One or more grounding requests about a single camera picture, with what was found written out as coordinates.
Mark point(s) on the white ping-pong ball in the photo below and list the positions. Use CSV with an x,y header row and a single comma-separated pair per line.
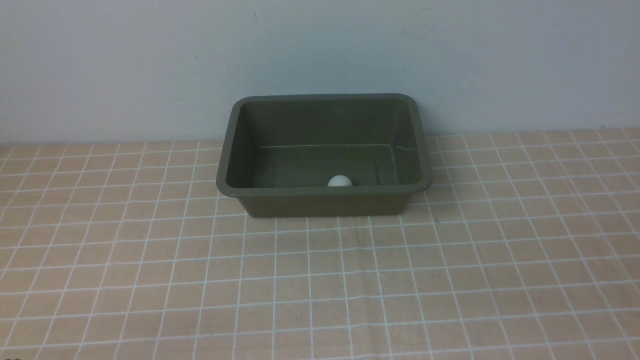
x,y
340,181

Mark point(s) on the dark green plastic bin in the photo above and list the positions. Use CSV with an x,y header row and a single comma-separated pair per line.
x,y
280,151

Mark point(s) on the orange checkered tablecloth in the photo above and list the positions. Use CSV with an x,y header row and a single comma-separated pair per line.
x,y
526,247

